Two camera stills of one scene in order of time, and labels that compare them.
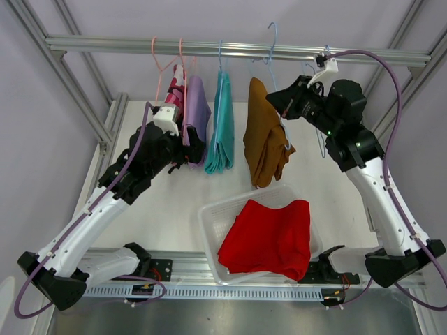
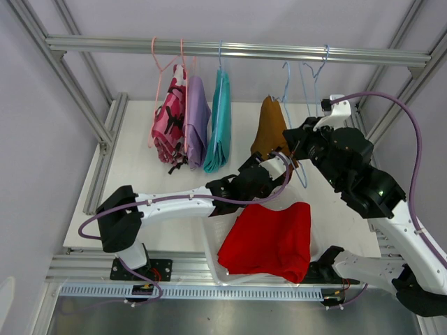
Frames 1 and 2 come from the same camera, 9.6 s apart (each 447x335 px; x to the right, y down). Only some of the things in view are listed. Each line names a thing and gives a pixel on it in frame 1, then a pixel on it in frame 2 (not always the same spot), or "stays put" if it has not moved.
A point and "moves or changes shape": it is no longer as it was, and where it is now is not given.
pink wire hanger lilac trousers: x=185 y=92 stays put
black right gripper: x=287 y=100 to x=298 y=138
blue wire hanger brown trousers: x=267 y=60 to x=286 y=99
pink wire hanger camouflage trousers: x=160 y=69 stays put
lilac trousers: x=196 y=114 stays put
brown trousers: x=267 y=148 moves or changes shape
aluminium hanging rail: x=268 y=51 stays put
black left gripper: x=192 y=153 to x=255 y=158
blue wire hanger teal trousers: x=220 y=96 stays put
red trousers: x=265 y=239 stays put
